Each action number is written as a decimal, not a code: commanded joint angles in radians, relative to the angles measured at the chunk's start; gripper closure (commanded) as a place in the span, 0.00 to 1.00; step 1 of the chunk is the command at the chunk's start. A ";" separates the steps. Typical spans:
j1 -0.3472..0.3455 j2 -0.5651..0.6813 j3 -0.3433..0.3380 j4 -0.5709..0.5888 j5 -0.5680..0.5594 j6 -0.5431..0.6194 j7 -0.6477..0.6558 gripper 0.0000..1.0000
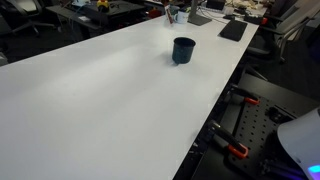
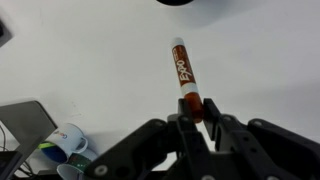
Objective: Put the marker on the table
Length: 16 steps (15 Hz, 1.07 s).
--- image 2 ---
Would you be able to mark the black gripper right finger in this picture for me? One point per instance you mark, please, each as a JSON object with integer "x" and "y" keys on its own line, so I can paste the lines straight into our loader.
{"x": 260, "y": 146}

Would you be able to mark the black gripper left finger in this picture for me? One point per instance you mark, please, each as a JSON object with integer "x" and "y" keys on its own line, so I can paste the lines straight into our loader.
{"x": 156, "y": 146}

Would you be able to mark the orange Expo marker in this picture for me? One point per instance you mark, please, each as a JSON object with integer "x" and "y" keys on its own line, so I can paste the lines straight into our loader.
{"x": 186, "y": 76}

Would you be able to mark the dark teal mug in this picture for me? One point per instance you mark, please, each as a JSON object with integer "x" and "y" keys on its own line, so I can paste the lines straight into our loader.
{"x": 175, "y": 2}

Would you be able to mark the white mug with green print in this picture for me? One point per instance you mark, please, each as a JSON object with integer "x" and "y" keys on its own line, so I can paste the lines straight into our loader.
{"x": 76, "y": 166}

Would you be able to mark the white mug with colourful logo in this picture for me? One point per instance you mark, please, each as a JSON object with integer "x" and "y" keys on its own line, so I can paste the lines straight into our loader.
{"x": 65, "y": 140}

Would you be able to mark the black box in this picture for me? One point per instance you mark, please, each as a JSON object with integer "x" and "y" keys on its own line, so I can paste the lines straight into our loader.
{"x": 8, "y": 165}

